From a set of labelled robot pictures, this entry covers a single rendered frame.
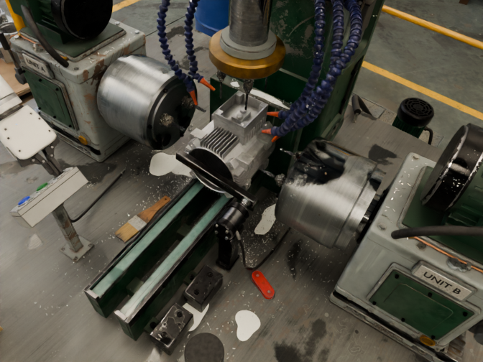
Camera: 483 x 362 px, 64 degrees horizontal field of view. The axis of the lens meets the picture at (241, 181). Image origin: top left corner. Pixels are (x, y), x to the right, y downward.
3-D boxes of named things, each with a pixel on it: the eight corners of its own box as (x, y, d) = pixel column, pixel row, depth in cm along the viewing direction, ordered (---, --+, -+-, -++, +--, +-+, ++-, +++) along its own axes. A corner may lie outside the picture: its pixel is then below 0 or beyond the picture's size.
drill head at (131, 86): (127, 87, 144) (116, 22, 124) (208, 128, 133) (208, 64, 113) (75, 123, 129) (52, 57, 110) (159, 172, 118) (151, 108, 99)
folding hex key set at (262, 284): (249, 276, 111) (249, 274, 110) (258, 271, 112) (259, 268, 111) (267, 302, 107) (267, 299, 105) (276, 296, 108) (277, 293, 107)
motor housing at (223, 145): (222, 140, 129) (225, 93, 114) (272, 166, 123) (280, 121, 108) (184, 177, 117) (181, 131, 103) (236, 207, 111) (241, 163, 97)
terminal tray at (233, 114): (236, 109, 116) (237, 90, 110) (266, 124, 112) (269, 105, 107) (212, 131, 109) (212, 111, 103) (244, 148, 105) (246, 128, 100)
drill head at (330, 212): (284, 166, 124) (299, 104, 105) (409, 230, 111) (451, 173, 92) (242, 220, 110) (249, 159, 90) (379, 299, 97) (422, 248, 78)
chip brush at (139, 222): (163, 194, 128) (162, 192, 127) (174, 202, 126) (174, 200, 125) (113, 234, 117) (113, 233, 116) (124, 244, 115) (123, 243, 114)
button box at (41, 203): (78, 182, 103) (65, 166, 101) (89, 181, 98) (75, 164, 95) (22, 228, 93) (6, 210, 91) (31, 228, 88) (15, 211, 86)
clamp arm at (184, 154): (256, 202, 104) (180, 153, 109) (259, 196, 101) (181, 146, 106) (249, 210, 102) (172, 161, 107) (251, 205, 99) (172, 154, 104)
